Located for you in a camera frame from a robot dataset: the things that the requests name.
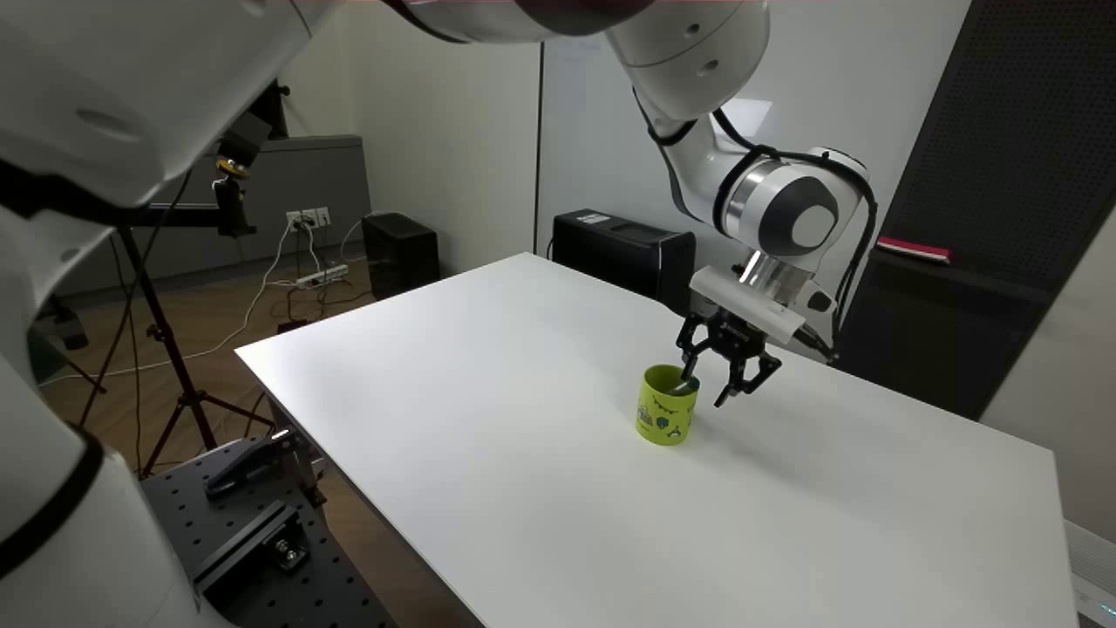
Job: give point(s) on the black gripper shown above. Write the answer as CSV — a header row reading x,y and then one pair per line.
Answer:
x,y
730,331

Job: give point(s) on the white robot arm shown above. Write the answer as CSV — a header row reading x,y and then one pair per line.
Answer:
x,y
140,82

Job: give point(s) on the green printed mug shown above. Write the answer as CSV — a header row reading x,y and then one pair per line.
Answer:
x,y
667,415

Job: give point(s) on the large black box with label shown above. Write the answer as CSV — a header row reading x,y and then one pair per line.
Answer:
x,y
623,248

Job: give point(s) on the red label strip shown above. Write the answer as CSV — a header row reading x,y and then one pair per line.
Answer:
x,y
910,248

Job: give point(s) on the tall black cabinet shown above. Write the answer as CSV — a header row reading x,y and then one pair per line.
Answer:
x,y
998,195

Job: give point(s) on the small black box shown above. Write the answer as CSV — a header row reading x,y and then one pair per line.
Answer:
x,y
401,248

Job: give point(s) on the white power strip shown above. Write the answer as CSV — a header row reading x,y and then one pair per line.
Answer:
x,y
323,275

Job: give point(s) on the perforated metal breadboard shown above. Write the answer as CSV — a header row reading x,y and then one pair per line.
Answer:
x,y
267,558

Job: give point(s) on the black device on boom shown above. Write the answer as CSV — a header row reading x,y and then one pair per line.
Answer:
x,y
239,174

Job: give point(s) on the black tripod stand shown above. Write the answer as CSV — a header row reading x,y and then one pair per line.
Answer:
x,y
162,334

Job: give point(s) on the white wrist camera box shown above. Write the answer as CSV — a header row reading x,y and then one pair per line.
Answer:
x,y
743,302

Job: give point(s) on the white wall socket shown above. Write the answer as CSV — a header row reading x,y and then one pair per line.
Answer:
x,y
309,216

